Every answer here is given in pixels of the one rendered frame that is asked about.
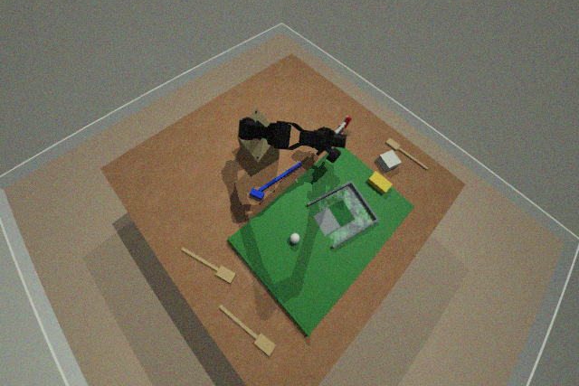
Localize white golf ball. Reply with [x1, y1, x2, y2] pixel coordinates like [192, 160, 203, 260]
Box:
[289, 233, 300, 244]

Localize green putting mat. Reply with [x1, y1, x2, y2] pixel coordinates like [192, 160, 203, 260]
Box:
[231, 147, 414, 333]

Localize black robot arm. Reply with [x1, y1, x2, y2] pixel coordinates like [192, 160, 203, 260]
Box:
[238, 117, 347, 150]

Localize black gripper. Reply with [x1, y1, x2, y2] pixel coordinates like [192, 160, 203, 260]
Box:
[310, 145, 341, 163]

